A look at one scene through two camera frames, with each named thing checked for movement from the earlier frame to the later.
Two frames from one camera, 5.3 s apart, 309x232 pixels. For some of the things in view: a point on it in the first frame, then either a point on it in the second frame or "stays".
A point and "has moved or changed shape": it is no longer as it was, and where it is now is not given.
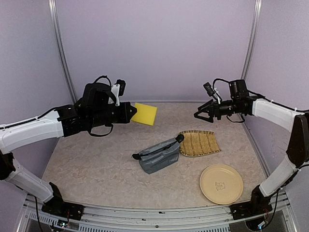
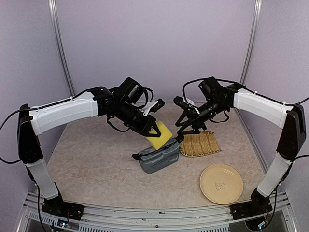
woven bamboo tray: [197, 143] stays
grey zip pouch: [157, 156] stays
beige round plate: [221, 184] stays
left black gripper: [126, 118] -> [146, 126]
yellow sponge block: [146, 114] has moved or changed shape
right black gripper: [214, 110] -> [195, 119]
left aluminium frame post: [57, 34] stays
